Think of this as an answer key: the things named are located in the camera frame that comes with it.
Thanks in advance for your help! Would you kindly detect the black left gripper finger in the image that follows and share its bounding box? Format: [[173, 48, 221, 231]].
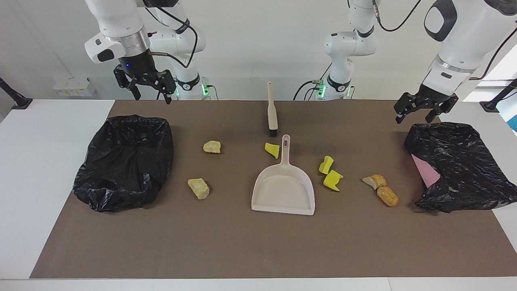
[[425, 95, 459, 123], [395, 93, 423, 124]]

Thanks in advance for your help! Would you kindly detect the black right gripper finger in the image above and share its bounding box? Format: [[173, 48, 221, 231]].
[[113, 65, 142, 101], [157, 70, 177, 105]]

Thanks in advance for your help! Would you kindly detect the striped croissant piece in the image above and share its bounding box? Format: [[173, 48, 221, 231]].
[[362, 174, 387, 190]]

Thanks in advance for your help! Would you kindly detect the brown bread roll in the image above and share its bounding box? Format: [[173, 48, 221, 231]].
[[377, 186, 399, 207]]

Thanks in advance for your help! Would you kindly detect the beige hand brush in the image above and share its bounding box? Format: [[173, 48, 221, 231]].
[[267, 82, 278, 137]]

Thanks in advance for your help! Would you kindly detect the pale yellow elongated cracker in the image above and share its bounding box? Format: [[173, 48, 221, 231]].
[[187, 178, 210, 200]]

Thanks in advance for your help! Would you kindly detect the beige dustpan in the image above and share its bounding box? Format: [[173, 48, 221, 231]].
[[251, 135, 315, 216]]

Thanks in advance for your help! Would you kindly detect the black bag over pink bin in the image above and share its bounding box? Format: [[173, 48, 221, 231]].
[[404, 122, 517, 213]]

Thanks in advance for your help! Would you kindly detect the pink bin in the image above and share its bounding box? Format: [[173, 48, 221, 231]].
[[411, 154, 441, 188]]

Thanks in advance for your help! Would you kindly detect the black stand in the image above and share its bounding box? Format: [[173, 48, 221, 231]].
[[0, 78, 33, 110], [480, 79, 517, 113]]

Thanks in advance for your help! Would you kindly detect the white box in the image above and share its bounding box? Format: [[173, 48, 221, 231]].
[[53, 78, 97, 97]]

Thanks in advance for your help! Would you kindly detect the brown table mat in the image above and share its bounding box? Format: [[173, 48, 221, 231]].
[[30, 100, 517, 279]]

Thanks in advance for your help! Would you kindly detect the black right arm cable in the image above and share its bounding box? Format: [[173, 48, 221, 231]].
[[141, 0, 199, 69]]

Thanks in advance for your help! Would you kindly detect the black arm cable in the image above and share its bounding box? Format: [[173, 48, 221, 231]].
[[141, 0, 199, 69], [372, 0, 517, 80]]

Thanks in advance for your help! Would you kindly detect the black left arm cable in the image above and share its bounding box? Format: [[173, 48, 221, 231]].
[[372, 0, 517, 80]]

